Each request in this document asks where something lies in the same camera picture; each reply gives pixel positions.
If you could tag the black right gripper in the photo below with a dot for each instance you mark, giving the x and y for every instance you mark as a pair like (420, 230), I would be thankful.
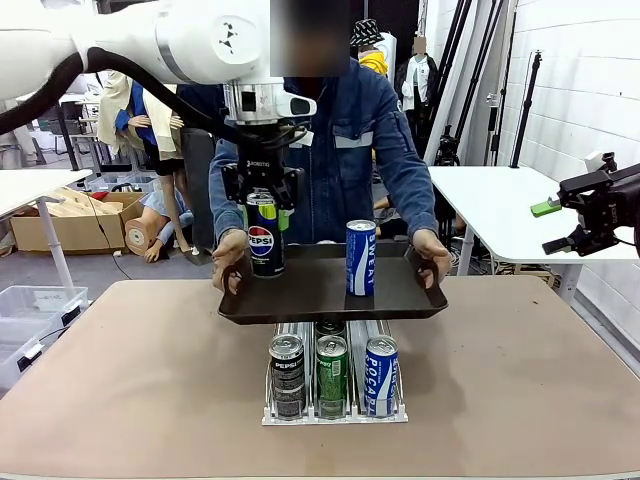
(610, 205)

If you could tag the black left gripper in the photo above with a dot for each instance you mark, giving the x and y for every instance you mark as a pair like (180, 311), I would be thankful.
(260, 160)

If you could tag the black Pepsi lime can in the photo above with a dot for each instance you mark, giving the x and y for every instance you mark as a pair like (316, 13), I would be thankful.
(287, 380)
(265, 240)

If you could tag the dark brown serving tray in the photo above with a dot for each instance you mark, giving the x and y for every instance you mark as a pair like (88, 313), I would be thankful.
(315, 295)

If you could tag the blue Pocari Sweat can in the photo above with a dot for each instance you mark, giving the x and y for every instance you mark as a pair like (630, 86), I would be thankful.
(361, 260)
(381, 380)

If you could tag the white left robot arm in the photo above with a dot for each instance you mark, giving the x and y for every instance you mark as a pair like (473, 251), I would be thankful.
(150, 35)

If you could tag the person's right forearm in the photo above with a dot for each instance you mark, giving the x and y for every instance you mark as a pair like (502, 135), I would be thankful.
(225, 200)

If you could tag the person's left forearm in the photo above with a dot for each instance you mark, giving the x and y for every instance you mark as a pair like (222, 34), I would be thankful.
(412, 190)

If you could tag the person in denim jacket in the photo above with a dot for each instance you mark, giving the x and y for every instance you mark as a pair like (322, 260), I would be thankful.
(345, 165)

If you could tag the person's tattooed right hand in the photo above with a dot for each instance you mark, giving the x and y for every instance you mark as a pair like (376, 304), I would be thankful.
(227, 255)

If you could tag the person's left hand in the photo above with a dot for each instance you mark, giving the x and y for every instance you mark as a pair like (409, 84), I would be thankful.
(432, 252)

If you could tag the large white table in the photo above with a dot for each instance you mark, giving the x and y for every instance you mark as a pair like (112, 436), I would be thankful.
(500, 210)

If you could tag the mannequin with navy top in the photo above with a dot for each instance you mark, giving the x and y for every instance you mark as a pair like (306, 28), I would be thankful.
(197, 190)

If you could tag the lying mannequin in denim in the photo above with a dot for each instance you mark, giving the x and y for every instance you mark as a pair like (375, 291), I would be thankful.
(145, 230)

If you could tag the black upright stand pole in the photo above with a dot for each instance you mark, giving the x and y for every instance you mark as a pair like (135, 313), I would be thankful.
(526, 110)

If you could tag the clear bins behind box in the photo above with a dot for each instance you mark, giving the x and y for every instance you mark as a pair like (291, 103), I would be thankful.
(122, 181)

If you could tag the green Chilsung cider can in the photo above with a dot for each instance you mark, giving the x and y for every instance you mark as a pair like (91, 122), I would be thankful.
(331, 380)
(330, 329)

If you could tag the mannequin with black hat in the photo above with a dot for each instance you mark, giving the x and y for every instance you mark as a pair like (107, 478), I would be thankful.
(120, 115)

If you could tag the white can dispenser rack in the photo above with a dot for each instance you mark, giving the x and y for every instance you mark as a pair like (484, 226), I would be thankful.
(357, 340)

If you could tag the brown cardboard box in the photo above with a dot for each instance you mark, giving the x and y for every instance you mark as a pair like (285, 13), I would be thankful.
(80, 230)

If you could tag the mannequin in yellow hoodie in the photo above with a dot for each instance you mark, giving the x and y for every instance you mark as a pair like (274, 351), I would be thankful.
(372, 55)

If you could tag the leaning black stand poles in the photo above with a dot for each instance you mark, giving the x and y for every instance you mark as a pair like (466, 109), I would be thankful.
(457, 65)

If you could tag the small white table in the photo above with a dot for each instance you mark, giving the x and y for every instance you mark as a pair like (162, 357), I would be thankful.
(30, 187)

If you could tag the clear plastic storage bin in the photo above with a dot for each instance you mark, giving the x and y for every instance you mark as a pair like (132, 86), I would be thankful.
(15, 350)
(45, 300)

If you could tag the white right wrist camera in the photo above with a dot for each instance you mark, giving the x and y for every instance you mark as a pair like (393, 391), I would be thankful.
(595, 161)

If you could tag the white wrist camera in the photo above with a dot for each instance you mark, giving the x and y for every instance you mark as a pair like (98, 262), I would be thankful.
(595, 161)
(299, 105)

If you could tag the dark mannequin base plate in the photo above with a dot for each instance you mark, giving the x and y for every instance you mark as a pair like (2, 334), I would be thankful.
(200, 257)

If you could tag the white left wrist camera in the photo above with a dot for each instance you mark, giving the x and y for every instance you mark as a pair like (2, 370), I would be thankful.
(299, 105)

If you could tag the black camera tripod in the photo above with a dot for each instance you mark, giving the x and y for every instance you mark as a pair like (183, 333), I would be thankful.
(446, 147)

